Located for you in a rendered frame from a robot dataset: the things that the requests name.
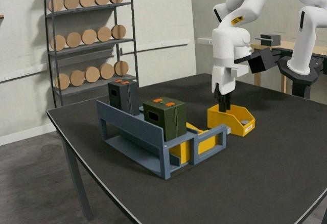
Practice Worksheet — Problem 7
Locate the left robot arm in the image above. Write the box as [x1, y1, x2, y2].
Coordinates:
[287, 0, 327, 75]

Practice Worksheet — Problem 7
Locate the grey metal disc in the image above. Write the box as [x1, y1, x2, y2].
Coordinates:
[241, 120, 250, 127]

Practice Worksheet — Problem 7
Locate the yellow bin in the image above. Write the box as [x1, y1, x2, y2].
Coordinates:
[169, 123, 218, 164]
[207, 104, 255, 136]

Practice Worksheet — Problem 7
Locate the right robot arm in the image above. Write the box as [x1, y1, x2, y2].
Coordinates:
[212, 0, 267, 77]

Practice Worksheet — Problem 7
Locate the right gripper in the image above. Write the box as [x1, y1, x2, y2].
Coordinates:
[212, 65, 235, 113]

